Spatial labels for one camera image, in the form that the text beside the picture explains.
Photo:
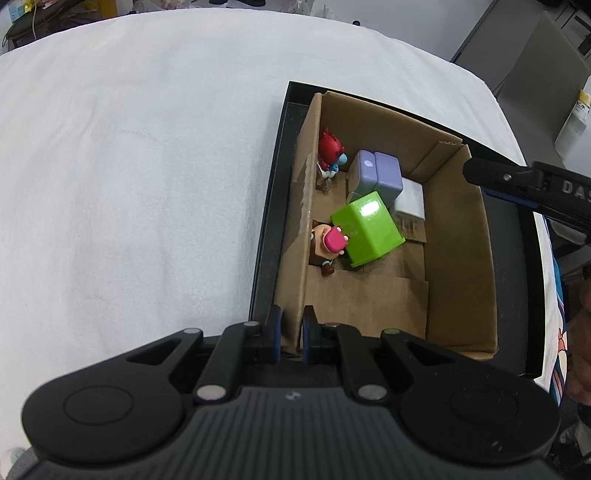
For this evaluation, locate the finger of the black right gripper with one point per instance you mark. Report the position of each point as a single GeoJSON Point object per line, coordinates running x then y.
{"type": "Point", "coordinates": [558, 194]}

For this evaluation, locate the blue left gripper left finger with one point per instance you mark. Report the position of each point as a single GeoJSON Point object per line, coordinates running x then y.
{"type": "Point", "coordinates": [272, 334]}

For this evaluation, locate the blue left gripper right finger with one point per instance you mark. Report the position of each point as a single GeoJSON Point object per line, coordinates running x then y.
{"type": "Point", "coordinates": [310, 333]}

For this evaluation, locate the brown-haired girl figurine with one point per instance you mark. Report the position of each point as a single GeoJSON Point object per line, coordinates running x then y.
{"type": "Point", "coordinates": [327, 242]}

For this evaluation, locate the green toy box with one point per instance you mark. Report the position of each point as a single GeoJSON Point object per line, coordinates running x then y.
{"type": "Point", "coordinates": [370, 228]}

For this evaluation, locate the brown cardboard box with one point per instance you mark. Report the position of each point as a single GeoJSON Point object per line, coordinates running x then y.
{"type": "Point", "coordinates": [440, 284]}

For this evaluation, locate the white USB charger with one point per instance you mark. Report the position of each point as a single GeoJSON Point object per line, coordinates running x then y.
{"type": "Point", "coordinates": [410, 202]}

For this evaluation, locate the lavender toy block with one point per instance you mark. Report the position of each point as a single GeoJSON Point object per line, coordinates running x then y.
{"type": "Point", "coordinates": [374, 172]}

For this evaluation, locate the white plastic bottle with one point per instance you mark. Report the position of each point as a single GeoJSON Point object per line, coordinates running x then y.
{"type": "Point", "coordinates": [574, 126]}

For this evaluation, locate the black rectangular tray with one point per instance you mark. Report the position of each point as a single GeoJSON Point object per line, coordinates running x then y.
{"type": "Point", "coordinates": [514, 240]}

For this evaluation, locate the grey dining chair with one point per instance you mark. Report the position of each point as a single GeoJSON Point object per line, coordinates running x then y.
{"type": "Point", "coordinates": [529, 55]}

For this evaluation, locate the blue patterned bed sheet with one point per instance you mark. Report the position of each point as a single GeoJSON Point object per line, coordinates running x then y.
{"type": "Point", "coordinates": [556, 349]}

